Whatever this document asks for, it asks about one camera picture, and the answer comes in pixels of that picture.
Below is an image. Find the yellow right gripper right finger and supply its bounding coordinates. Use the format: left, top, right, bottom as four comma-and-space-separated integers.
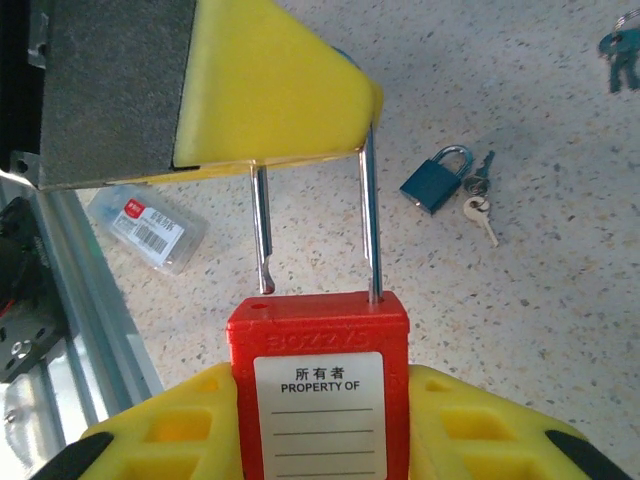
407, 363, 634, 480

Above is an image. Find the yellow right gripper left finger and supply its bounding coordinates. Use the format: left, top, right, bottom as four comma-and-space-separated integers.
29, 362, 247, 480

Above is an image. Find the red padlock with white label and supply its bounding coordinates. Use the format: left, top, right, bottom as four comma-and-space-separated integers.
224, 122, 412, 480

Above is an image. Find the blue padlock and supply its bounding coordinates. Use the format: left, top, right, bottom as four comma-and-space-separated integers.
398, 143, 475, 217

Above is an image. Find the teal key bunch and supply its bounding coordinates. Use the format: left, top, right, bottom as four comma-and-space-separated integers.
597, 12, 640, 95

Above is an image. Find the clear plastic box with label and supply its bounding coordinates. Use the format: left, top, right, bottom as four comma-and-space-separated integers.
84, 192, 210, 277

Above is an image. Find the aluminium front frame rail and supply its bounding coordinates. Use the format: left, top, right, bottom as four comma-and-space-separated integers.
0, 184, 166, 480

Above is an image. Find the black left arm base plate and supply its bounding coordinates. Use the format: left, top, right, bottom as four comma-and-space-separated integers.
0, 197, 69, 386

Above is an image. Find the key ring with silver key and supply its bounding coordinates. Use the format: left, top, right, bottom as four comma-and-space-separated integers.
462, 149, 501, 249

